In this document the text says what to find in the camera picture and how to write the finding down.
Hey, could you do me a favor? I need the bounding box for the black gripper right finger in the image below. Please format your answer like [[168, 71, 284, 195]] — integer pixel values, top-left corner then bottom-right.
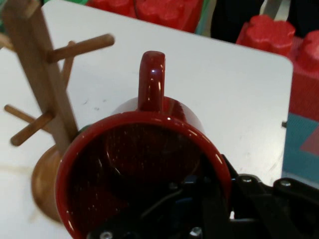
[[220, 153, 319, 239]]

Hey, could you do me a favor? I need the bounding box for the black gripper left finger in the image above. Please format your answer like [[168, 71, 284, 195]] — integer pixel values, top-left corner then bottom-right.
[[86, 159, 231, 239]]

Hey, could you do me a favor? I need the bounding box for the red ceramic mug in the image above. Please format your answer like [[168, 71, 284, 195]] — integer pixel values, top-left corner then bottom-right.
[[55, 50, 231, 239]]

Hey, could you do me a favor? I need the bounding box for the teal floor mat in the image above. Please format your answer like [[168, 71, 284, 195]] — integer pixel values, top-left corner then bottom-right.
[[283, 112, 319, 185]]

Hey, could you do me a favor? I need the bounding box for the wooden mug tree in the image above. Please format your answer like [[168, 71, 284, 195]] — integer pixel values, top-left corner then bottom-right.
[[0, 0, 116, 224]]

